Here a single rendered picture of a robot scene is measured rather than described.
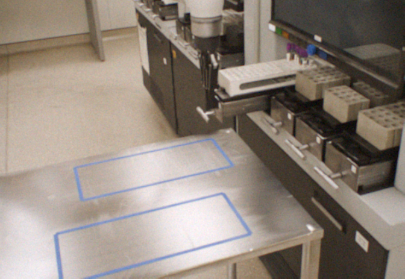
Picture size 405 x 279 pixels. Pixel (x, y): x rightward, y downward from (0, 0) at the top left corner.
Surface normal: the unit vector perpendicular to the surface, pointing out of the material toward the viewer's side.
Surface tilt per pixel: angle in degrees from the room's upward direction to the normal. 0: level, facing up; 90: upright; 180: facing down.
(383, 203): 0
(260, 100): 90
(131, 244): 0
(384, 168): 90
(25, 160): 0
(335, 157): 90
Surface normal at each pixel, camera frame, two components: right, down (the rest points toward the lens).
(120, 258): -0.04, -0.89
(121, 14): 0.33, 0.42
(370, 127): -0.95, 0.18
